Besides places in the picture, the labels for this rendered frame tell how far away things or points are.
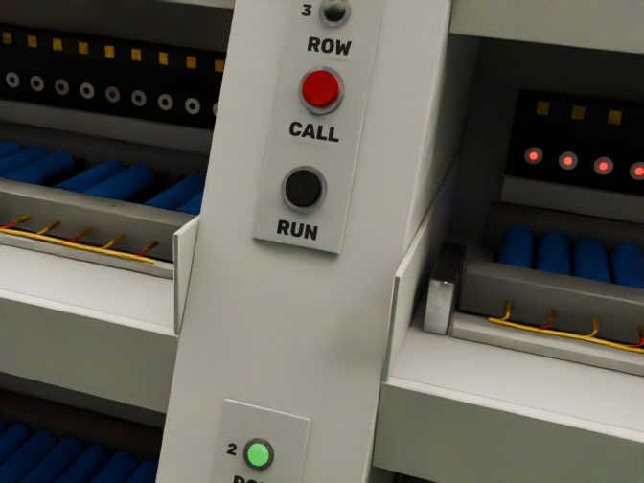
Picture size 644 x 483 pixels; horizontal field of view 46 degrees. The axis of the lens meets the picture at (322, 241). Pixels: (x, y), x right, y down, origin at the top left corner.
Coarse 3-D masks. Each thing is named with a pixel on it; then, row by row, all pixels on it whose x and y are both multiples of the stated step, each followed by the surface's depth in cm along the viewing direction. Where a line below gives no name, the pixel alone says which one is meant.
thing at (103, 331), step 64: (64, 128) 55; (128, 128) 53; (192, 128) 52; (0, 256) 40; (192, 256) 34; (0, 320) 37; (64, 320) 36; (128, 320) 35; (64, 384) 37; (128, 384) 36
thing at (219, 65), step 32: (0, 32) 54; (32, 32) 53; (64, 32) 53; (0, 64) 55; (32, 64) 54; (64, 64) 53; (96, 64) 53; (128, 64) 52; (160, 64) 51; (192, 64) 50; (224, 64) 50; (0, 96) 56; (32, 96) 55; (64, 96) 54; (96, 96) 54; (128, 96) 53; (192, 96) 51
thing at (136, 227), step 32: (0, 192) 43; (32, 192) 43; (64, 192) 43; (32, 224) 43; (64, 224) 42; (96, 224) 42; (128, 224) 41; (160, 224) 40; (128, 256) 39; (160, 256) 41
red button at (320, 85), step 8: (312, 72) 32; (320, 72) 32; (328, 72) 32; (304, 80) 32; (312, 80) 32; (320, 80) 32; (328, 80) 32; (336, 80) 32; (304, 88) 32; (312, 88) 32; (320, 88) 32; (328, 88) 32; (336, 88) 32; (304, 96) 32; (312, 96) 32; (320, 96) 32; (328, 96) 32; (336, 96) 32; (312, 104) 32; (320, 104) 32; (328, 104) 32
